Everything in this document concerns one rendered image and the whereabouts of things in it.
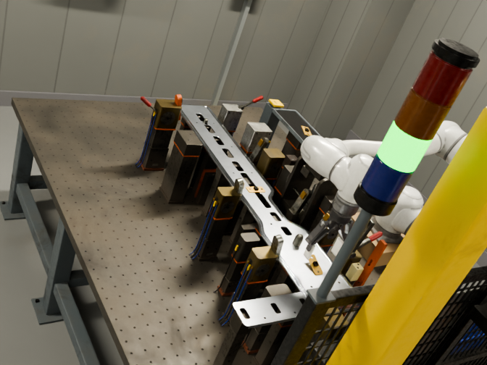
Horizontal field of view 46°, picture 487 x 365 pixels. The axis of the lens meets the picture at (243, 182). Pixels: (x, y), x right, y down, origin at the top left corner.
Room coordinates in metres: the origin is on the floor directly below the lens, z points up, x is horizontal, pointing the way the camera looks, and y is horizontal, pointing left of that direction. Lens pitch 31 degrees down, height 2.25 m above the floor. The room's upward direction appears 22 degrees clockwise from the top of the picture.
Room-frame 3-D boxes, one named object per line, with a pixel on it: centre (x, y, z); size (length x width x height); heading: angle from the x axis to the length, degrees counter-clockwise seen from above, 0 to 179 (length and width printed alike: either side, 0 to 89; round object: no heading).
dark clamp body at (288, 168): (2.24, -0.20, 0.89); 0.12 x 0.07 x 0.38; 130
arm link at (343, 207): (1.72, -0.35, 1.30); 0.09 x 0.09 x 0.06
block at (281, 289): (1.53, -0.25, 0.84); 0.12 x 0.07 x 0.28; 130
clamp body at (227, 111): (2.65, 0.18, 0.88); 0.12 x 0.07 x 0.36; 130
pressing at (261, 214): (2.09, -0.04, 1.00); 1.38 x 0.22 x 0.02; 40
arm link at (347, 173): (1.72, -0.34, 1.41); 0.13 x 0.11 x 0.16; 57
